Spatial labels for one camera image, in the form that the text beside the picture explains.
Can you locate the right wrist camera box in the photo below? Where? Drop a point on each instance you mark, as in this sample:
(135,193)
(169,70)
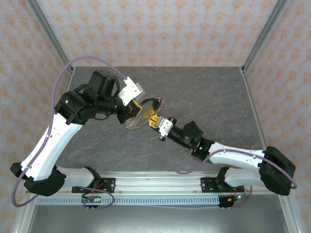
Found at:
(166,126)

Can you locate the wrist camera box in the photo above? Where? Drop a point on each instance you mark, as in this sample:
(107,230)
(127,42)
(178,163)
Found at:
(166,126)
(130,91)

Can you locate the grey metal sheet panel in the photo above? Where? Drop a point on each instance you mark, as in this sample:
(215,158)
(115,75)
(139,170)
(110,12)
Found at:
(155,221)

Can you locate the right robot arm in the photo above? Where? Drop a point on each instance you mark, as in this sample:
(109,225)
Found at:
(233,157)

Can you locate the steel keyring plate with rings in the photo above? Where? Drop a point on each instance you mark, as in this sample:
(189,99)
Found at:
(159,103)

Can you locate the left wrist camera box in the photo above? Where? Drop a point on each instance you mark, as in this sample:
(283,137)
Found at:
(130,91)

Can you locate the aluminium table edge bar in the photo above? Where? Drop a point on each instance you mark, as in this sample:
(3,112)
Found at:
(67,87)
(248,87)

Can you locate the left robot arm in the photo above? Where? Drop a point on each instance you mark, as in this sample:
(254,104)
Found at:
(56,143)

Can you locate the aluminium corner post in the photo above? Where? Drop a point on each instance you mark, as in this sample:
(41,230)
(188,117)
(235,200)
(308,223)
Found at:
(51,36)
(262,36)

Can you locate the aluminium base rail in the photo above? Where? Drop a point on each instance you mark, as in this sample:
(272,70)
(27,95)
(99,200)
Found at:
(158,182)

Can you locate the aluminium front frame bar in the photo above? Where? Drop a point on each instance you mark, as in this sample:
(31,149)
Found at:
(289,218)
(23,218)

